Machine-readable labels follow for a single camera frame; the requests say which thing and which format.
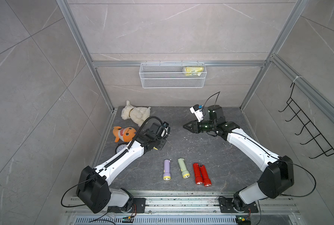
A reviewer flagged green flashlight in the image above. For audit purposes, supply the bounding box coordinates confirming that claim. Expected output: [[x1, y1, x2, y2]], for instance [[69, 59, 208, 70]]
[[178, 158, 190, 179]]

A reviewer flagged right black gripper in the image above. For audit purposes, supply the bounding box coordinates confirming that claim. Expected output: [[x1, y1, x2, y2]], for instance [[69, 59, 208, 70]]
[[182, 119, 215, 135]]

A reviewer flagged white wire wall basket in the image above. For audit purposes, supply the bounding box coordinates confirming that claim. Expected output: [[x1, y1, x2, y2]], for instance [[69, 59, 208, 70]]
[[139, 62, 207, 89]]

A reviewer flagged yellow item in basket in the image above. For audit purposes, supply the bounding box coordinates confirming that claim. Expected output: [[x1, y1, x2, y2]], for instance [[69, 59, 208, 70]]
[[182, 67, 204, 77]]

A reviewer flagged red flashlight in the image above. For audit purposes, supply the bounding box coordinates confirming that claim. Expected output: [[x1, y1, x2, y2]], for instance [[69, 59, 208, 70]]
[[193, 163, 204, 185], [199, 165, 212, 187]]

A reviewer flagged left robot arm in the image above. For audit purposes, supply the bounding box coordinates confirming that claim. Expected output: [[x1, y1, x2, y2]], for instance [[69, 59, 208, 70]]
[[76, 122, 170, 213]]

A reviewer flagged red flashlight right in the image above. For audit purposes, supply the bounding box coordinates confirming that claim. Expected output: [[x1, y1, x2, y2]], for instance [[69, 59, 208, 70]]
[[199, 165, 212, 187]]

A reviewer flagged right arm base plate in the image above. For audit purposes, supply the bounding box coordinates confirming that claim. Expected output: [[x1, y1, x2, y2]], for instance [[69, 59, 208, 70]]
[[218, 196, 259, 213]]

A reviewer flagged orange plush toy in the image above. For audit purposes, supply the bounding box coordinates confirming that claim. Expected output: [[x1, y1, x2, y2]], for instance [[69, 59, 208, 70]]
[[112, 126, 137, 143]]

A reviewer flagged black wall hook rack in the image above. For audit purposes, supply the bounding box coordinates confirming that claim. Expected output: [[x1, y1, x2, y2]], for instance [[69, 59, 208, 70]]
[[278, 83, 334, 159]]

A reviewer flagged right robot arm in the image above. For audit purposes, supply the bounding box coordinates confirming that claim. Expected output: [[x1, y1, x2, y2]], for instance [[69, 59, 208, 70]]
[[183, 104, 294, 212]]

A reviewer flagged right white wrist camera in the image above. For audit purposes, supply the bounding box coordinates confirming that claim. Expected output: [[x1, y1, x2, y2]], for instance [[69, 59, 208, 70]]
[[189, 104, 204, 122]]

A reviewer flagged black corrugated cable left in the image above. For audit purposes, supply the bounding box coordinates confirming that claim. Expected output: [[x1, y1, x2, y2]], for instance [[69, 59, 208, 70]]
[[127, 116, 165, 150]]

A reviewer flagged white plush dog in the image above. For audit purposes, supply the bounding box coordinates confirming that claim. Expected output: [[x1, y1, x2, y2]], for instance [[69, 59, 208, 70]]
[[121, 100, 151, 127]]

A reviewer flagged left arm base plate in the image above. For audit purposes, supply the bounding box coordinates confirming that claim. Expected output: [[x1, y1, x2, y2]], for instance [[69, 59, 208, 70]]
[[108, 198, 146, 214]]

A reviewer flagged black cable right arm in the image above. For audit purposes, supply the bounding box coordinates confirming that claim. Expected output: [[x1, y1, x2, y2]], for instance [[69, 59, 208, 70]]
[[202, 91, 317, 198]]

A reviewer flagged black alarm clock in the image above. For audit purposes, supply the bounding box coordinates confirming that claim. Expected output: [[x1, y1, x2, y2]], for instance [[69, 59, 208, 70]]
[[115, 143, 128, 154]]

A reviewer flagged red flashlight left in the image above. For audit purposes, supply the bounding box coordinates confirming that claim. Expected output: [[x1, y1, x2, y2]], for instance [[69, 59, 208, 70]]
[[193, 163, 204, 185]]

